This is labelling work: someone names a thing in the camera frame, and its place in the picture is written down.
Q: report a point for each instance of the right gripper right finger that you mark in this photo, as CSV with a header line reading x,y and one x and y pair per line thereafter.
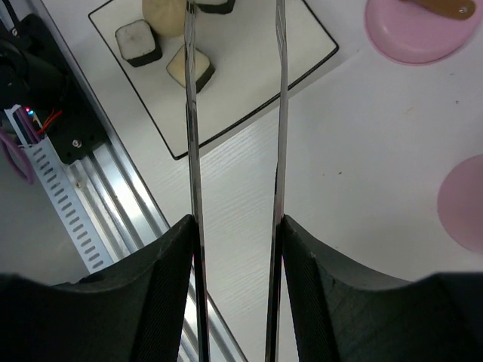
x,y
344,311

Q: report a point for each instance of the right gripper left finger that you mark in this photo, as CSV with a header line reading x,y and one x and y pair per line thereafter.
x,y
130,311

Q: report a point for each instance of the steel food tongs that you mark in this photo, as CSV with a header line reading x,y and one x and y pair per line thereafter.
x,y
195,178

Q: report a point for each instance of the sushi roll cream top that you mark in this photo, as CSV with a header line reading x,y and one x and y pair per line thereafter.
x,y
204,69

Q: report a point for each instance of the sushi roll black side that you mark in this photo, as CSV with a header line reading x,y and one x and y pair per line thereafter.
x,y
215,6

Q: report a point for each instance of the pink cylindrical lunch box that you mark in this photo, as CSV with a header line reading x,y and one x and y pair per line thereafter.
x,y
459,204

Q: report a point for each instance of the sushi roll white top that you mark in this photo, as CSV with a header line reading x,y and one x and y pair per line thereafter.
x,y
138,44

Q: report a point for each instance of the white square plate black rim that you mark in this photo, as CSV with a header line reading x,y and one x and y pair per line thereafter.
x,y
243,48

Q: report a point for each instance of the round beige bun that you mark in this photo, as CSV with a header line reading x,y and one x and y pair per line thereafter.
x,y
166,17

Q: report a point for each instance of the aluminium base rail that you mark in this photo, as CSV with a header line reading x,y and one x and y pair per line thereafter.
x,y
126,217

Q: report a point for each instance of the white slotted cable duct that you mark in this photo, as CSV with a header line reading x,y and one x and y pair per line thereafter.
x,y
43,164

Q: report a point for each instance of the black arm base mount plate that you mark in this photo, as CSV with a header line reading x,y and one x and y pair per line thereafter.
x,y
35,74

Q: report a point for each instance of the pink lid with brown strap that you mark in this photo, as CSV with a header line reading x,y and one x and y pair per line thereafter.
x,y
421,32

